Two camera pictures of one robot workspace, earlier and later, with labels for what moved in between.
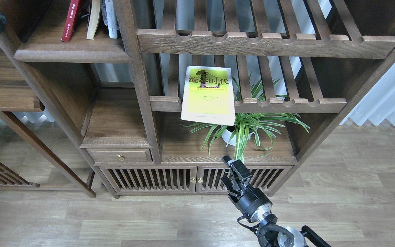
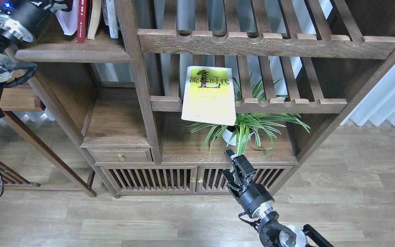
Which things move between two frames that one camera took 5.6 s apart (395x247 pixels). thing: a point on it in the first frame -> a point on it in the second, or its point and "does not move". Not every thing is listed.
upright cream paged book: (93, 18) does not move
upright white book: (110, 17) does not move
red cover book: (70, 21) -> (83, 10)
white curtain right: (394, 99) does not move
